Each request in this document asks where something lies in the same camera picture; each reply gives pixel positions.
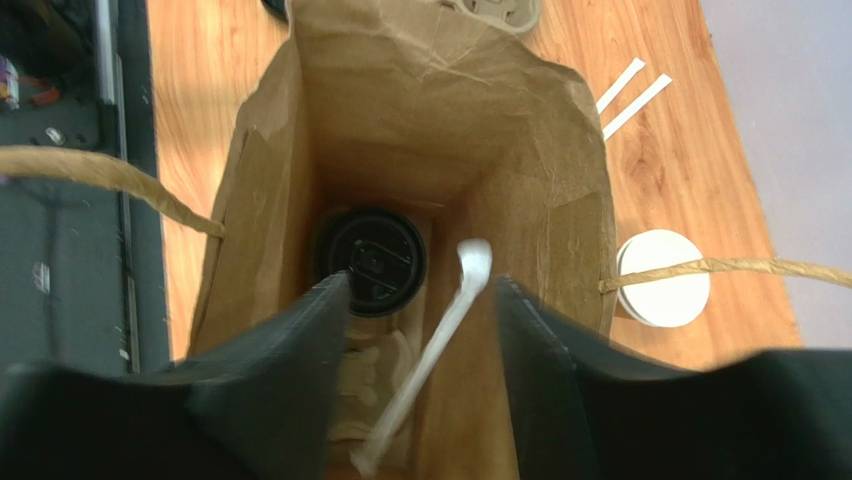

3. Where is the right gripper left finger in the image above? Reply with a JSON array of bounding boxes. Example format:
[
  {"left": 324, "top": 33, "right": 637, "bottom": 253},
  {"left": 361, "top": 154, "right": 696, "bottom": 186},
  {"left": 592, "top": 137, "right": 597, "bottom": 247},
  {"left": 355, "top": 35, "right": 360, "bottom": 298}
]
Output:
[{"left": 1, "top": 274, "right": 350, "bottom": 479}]

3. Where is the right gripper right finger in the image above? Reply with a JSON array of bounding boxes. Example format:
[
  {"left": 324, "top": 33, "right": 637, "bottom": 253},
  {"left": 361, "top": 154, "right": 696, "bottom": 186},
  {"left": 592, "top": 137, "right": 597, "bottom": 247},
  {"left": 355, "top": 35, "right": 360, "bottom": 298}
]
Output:
[{"left": 496, "top": 278, "right": 851, "bottom": 479}]

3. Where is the cardboard cup carrier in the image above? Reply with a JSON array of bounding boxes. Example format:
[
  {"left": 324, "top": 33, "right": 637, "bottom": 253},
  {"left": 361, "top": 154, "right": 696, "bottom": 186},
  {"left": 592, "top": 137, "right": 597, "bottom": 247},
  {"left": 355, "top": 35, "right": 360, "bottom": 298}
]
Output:
[
  {"left": 328, "top": 312, "right": 422, "bottom": 465},
  {"left": 438, "top": 0, "right": 543, "bottom": 36}
]

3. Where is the white straw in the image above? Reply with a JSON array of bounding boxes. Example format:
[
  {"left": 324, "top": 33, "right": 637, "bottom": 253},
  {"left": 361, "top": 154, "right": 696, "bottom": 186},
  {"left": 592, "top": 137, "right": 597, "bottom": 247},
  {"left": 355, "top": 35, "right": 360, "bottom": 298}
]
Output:
[
  {"left": 602, "top": 74, "right": 673, "bottom": 140},
  {"left": 350, "top": 238, "right": 493, "bottom": 479},
  {"left": 596, "top": 58, "right": 646, "bottom": 113}
]

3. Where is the black coffee cup lid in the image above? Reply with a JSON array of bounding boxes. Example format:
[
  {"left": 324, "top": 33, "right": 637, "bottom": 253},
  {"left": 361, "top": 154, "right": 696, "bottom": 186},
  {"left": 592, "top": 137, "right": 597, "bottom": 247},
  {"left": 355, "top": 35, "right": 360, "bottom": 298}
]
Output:
[{"left": 314, "top": 207, "right": 427, "bottom": 318}]

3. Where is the brown paper bag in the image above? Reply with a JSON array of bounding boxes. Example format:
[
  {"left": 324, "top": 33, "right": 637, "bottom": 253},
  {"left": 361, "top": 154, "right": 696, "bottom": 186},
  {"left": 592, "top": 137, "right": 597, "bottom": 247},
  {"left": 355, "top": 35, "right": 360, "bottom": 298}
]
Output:
[{"left": 0, "top": 0, "right": 852, "bottom": 480}]

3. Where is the far kraft paper cup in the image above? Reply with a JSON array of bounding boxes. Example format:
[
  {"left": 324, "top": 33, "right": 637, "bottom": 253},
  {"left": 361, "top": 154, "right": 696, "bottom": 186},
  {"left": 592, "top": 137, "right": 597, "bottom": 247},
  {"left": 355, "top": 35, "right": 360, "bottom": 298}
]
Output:
[{"left": 617, "top": 229, "right": 711, "bottom": 328}]

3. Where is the aluminium rail frame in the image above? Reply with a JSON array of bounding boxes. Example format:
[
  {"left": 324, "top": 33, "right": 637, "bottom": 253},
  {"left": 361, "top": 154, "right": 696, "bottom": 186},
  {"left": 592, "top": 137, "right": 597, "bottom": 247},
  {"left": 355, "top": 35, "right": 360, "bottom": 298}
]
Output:
[{"left": 93, "top": 0, "right": 141, "bottom": 374}]

